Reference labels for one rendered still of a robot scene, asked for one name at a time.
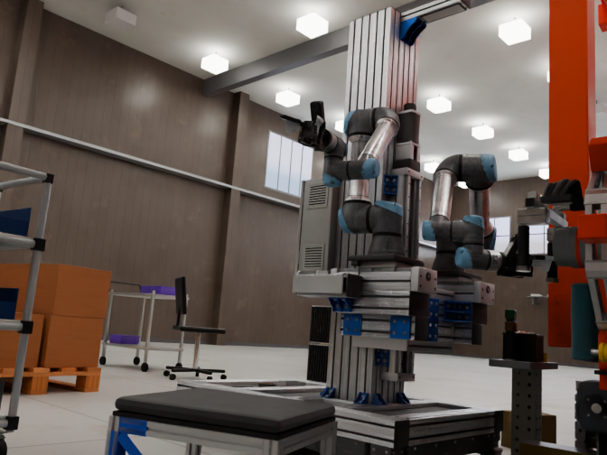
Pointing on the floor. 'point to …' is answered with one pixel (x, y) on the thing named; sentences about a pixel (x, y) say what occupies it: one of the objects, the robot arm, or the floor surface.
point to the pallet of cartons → (57, 326)
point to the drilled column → (526, 407)
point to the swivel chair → (190, 331)
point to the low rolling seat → (221, 422)
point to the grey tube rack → (18, 221)
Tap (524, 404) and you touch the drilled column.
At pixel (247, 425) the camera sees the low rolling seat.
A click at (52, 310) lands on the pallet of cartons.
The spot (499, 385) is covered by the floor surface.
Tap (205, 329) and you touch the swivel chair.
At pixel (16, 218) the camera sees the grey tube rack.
